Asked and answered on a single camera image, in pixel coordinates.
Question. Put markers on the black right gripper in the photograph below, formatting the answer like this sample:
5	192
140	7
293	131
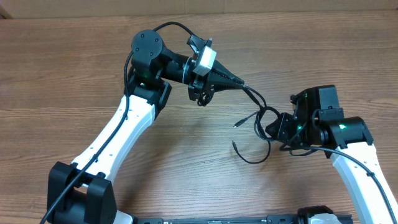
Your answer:
283	124

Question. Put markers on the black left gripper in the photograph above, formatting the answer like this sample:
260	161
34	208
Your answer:
206	84

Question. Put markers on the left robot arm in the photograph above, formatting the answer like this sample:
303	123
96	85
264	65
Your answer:
82	191

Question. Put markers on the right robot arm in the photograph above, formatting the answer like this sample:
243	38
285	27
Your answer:
318	124

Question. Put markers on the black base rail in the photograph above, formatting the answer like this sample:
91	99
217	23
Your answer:
313	214

